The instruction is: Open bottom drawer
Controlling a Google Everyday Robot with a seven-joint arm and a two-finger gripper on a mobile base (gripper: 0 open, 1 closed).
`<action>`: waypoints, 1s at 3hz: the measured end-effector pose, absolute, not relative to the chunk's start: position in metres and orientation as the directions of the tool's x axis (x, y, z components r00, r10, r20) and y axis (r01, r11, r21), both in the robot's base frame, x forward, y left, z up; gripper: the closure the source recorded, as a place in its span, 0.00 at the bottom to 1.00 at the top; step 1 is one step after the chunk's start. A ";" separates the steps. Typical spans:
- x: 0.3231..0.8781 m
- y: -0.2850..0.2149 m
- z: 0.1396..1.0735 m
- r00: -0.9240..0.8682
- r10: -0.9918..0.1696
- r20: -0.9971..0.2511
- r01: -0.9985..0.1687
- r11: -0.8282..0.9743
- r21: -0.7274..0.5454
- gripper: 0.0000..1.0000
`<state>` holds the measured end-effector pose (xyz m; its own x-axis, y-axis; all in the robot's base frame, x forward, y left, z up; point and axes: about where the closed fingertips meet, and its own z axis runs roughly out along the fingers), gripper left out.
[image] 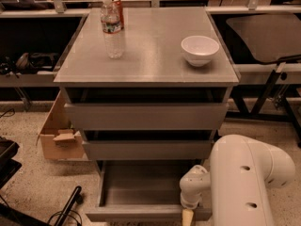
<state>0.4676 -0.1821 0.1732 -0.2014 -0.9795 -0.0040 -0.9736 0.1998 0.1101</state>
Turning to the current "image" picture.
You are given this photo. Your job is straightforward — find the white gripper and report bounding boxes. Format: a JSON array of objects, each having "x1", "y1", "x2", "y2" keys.
[{"x1": 180, "y1": 165, "x2": 211, "y2": 226}]

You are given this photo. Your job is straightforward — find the grey bottom drawer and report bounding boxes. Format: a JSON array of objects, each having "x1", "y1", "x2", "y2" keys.
[{"x1": 86, "y1": 159, "x2": 203, "y2": 222}]

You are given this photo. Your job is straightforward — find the grey drawer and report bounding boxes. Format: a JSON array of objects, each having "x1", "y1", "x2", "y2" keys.
[
  {"x1": 86, "y1": 159, "x2": 203, "y2": 222},
  {"x1": 65, "y1": 103, "x2": 228, "y2": 130},
  {"x1": 83, "y1": 140, "x2": 212, "y2": 160}
]

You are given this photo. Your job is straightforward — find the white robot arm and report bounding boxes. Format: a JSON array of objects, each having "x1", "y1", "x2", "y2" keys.
[{"x1": 180, "y1": 135, "x2": 295, "y2": 226}]

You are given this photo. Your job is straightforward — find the grey drawer cabinet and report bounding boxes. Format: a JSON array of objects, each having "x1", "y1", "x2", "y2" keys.
[{"x1": 54, "y1": 7, "x2": 241, "y2": 174}]

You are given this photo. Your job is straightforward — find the grey top drawer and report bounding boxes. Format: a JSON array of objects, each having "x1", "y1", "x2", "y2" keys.
[{"x1": 65, "y1": 103, "x2": 228, "y2": 130}]

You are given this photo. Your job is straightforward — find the grey middle drawer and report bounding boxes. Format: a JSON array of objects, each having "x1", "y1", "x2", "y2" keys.
[{"x1": 83, "y1": 140, "x2": 212, "y2": 160}]

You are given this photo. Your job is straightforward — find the brown cardboard box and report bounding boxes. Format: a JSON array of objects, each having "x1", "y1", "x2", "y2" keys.
[{"x1": 39, "y1": 93, "x2": 85, "y2": 160}]

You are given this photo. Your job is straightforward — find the white ceramic bowl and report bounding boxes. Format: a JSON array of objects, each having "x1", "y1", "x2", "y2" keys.
[{"x1": 181, "y1": 36, "x2": 220, "y2": 67}]

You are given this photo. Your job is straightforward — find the black equipment left floor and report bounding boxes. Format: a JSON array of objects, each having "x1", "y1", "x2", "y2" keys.
[{"x1": 0, "y1": 137, "x2": 85, "y2": 226}]

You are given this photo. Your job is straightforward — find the black office chair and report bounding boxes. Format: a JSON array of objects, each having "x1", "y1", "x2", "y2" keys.
[{"x1": 225, "y1": 13, "x2": 301, "y2": 148}]

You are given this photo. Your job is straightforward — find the clear plastic water bottle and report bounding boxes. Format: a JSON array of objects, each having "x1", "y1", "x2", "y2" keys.
[{"x1": 101, "y1": 0, "x2": 123, "y2": 58}]

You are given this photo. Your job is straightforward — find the red soda can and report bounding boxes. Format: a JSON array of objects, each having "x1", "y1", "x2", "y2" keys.
[{"x1": 112, "y1": 0, "x2": 124, "y2": 29}]

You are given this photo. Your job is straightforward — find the dark headphones on shelf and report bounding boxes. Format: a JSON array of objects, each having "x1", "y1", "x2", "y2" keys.
[{"x1": 0, "y1": 53, "x2": 59, "y2": 75}]

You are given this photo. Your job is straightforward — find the black cable on floor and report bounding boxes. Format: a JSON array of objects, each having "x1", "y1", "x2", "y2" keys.
[{"x1": 46, "y1": 209, "x2": 83, "y2": 226}]

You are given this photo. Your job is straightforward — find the metal shelf frame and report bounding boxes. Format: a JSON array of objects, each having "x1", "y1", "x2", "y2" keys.
[{"x1": 1, "y1": 0, "x2": 300, "y2": 100}]

